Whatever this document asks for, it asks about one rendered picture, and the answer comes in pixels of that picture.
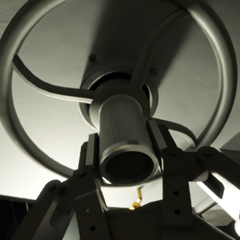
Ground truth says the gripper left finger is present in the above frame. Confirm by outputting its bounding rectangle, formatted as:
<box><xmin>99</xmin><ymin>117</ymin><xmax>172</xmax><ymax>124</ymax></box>
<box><xmin>11</xmin><ymin>132</ymin><xmax>110</xmax><ymax>240</ymax></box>

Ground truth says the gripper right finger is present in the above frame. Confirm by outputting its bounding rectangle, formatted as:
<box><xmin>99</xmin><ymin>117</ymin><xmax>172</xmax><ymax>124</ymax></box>
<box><xmin>145</xmin><ymin>118</ymin><xmax>226</xmax><ymax>240</ymax></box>

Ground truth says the grey handwheel with knurled hub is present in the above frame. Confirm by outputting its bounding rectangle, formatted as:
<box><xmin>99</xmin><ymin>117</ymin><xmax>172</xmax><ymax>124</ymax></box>
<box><xmin>0</xmin><ymin>0</ymin><xmax>239</xmax><ymax>188</ymax></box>

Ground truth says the small brass fitting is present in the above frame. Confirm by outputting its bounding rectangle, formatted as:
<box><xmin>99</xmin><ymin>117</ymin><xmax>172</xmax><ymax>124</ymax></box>
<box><xmin>128</xmin><ymin>188</ymin><xmax>144</xmax><ymax>211</ymax></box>

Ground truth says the white tube lamp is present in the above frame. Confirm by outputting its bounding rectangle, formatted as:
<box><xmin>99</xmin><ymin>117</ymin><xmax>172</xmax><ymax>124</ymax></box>
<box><xmin>195</xmin><ymin>171</ymin><xmax>240</xmax><ymax>234</ymax></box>

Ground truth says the dark cabinet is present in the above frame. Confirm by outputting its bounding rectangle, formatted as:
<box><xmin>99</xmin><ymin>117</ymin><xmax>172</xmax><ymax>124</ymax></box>
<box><xmin>0</xmin><ymin>194</ymin><xmax>37</xmax><ymax>240</ymax></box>

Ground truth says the pale grey machine body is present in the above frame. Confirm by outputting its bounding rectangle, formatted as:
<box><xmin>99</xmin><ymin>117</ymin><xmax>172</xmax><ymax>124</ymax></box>
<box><xmin>0</xmin><ymin>0</ymin><xmax>240</xmax><ymax>210</ymax></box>

